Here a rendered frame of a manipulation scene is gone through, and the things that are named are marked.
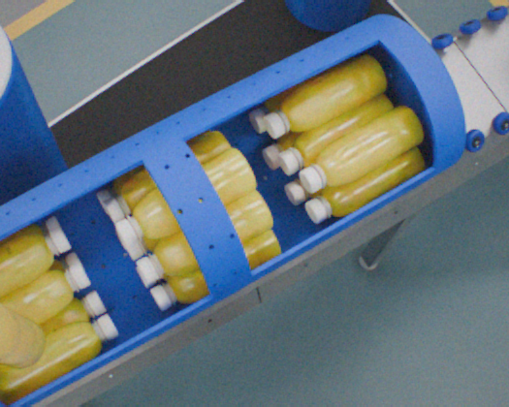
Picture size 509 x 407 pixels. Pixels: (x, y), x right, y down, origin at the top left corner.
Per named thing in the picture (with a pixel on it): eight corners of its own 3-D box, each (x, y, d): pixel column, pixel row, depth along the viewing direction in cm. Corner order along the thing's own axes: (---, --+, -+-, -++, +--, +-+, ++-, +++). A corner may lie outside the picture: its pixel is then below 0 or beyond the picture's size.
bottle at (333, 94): (393, 80, 121) (292, 134, 117) (382, 98, 128) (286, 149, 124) (368, 45, 122) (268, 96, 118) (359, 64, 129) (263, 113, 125)
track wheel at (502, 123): (514, 110, 139) (507, 107, 141) (496, 120, 138) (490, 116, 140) (516, 130, 142) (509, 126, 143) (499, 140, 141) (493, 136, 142)
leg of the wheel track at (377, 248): (381, 264, 230) (437, 193, 171) (365, 273, 229) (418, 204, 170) (370, 248, 232) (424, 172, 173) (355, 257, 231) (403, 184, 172)
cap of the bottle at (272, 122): (286, 128, 119) (276, 133, 118) (283, 137, 123) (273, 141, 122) (273, 108, 120) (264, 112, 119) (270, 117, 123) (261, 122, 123)
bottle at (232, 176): (229, 149, 117) (117, 209, 113) (238, 142, 110) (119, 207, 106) (252, 191, 117) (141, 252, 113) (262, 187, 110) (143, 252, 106)
